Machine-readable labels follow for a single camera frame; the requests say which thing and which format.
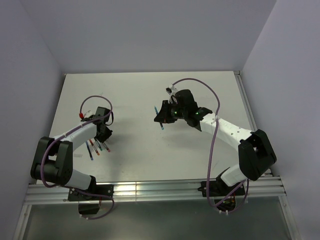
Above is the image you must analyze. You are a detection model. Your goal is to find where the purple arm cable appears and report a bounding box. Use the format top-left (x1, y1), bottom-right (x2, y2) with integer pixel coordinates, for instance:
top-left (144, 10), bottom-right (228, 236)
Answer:
top-left (171, 78), bottom-right (250, 213)
top-left (40, 95), bottom-right (115, 220)

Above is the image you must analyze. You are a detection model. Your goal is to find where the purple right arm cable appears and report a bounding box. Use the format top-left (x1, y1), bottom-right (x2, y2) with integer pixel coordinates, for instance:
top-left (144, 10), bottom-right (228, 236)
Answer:
top-left (171, 78), bottom-right (250, 213)

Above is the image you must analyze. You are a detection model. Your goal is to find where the red capped pen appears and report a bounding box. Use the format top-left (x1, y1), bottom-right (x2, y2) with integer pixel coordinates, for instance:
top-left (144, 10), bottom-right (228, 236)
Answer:
top-left (89, 139), bottom-right (100, 156)

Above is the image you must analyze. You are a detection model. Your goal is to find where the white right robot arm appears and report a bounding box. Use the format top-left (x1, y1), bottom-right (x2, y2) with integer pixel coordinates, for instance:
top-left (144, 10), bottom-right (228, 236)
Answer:
top-left (154, 86), bottom-right (277, 197)

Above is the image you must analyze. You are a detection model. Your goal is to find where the green capped pen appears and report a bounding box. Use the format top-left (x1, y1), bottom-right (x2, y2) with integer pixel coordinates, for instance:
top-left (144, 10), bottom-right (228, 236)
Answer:
top-left (94, 138), bottom-right (103, 151)

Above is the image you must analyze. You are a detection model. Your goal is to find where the magenta capped pen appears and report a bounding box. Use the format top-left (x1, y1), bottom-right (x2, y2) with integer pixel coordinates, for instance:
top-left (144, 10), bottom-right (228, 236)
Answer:
top-left (101, 142), bottom-right (111, 152)

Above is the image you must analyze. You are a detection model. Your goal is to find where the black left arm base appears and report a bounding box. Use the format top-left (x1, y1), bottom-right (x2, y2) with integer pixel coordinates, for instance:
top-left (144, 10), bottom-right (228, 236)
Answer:
top-left (67, 183), bottom-right (115, 216)

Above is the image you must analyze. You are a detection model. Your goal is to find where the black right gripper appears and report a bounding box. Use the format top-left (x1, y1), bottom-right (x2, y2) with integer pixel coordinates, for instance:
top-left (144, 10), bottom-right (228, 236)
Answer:
top-left (154, 100), bottom-right (188, 124)

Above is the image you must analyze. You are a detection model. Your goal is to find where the aluminium side rail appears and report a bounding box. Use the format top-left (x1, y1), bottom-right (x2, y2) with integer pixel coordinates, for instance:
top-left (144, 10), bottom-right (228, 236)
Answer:
top-left (233, 70), bottom-right (274, 177)

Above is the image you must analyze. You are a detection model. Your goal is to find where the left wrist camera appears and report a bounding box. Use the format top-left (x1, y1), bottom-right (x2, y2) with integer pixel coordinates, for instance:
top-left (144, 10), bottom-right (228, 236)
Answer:
top-left (78, 110), bottom-right (94, 121)

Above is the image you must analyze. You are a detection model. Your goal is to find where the light blue pen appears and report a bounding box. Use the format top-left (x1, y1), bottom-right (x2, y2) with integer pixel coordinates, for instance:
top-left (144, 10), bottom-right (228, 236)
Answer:
top-left (154, 106), bottom-right (165, 131)

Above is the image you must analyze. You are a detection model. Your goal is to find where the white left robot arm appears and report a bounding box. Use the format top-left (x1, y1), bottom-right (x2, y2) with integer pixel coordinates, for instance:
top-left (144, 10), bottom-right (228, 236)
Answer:
top-left (30, 106), bottom-right (113, 200)

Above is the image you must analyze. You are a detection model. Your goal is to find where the aluminium front rail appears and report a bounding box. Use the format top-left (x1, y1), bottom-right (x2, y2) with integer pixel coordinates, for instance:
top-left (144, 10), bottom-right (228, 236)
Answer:
top-left (23, 176), bottom-right (286, 206)

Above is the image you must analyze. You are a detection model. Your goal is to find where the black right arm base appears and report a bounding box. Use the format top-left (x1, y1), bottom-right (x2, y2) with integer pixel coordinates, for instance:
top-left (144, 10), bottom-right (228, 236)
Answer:
top-left (197, 180), bottom-right (249, 213)

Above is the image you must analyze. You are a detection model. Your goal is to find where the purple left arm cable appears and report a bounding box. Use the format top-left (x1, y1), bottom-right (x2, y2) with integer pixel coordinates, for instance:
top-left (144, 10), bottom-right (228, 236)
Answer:
top-left (40, 95), bottom-right (115, 220)

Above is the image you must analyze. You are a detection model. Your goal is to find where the dark blue capped pen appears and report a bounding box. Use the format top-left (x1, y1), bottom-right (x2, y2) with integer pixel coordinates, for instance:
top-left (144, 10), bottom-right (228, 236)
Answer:
top-left (85, 141), bottom-right (94, 161)

